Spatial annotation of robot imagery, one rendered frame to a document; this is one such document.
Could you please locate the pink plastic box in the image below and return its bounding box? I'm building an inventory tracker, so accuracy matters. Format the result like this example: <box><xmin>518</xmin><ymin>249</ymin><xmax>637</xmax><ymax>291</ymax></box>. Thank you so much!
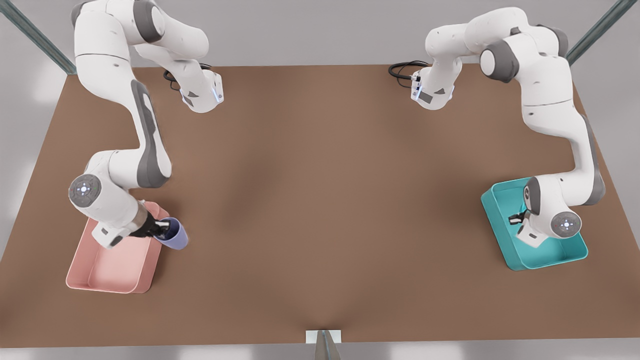
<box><xmin>65</xmin><ymin>201</ymin><xmax>170</xmax><ymax>295</ymax></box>

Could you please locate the black cable loop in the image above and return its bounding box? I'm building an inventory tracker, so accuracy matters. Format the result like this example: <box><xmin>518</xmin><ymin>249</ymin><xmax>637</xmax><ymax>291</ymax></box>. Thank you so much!
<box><xmin>163</xmin><ymin>63</ymin><xmax>213</xmax><ymax>91</ymax></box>
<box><xmin>388</xmin><ymin>60</ymin><xmax>431</xmax><ymax>82</ymax></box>

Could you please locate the silver frame post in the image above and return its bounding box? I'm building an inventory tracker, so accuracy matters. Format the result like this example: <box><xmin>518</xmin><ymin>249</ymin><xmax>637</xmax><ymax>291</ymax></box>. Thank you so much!
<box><xmin>306</xmin><ymin>329</ymin><xmax>343</xmax><ymax>360</ymax></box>
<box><xmin>0</xmin><ymin>0</ymin><xmax>77</xmax><ymax>76</ymax></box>
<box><xmin>566</xmin><ymin>0</ymin><xmax>638</xmax><ymax>66</ymax></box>

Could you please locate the lavender blue cup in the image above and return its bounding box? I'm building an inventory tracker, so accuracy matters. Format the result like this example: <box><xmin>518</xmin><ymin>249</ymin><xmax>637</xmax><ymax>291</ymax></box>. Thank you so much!
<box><xmin>153</xmin><ymin>217</ymin><xmax>189</xmax><ymax>250</ymax></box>

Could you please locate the teal plastic box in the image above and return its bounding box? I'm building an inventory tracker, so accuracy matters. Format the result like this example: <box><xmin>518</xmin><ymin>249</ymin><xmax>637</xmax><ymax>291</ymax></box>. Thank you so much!
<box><xmin>480</xmin><ymin>177</ymin><xmax>589</xmax><ymax>272</ymax></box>

